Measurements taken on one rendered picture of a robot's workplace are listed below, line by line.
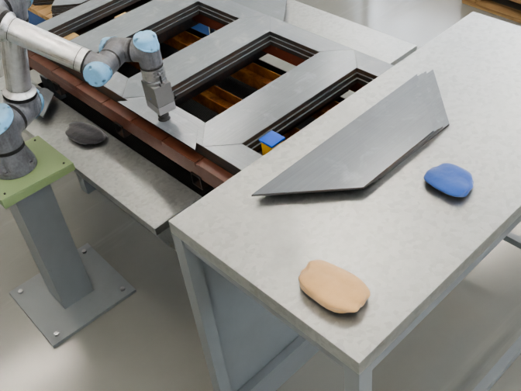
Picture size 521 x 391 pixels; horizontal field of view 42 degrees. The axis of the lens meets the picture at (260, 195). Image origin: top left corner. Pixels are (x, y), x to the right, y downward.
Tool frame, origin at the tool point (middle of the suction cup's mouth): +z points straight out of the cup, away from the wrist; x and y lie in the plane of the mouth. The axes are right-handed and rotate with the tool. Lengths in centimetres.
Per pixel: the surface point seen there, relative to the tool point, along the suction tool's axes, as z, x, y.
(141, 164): 18.4, 9.8, 6.8
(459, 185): -22, -23, -104
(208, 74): 2.9, -28.8, 15.6
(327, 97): 3, -50, -27
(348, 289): -22, 18, -110
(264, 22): 0, -65, 27
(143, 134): 6.3, 6.7, 5.7
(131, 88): -0.1, -1.4, 25.1
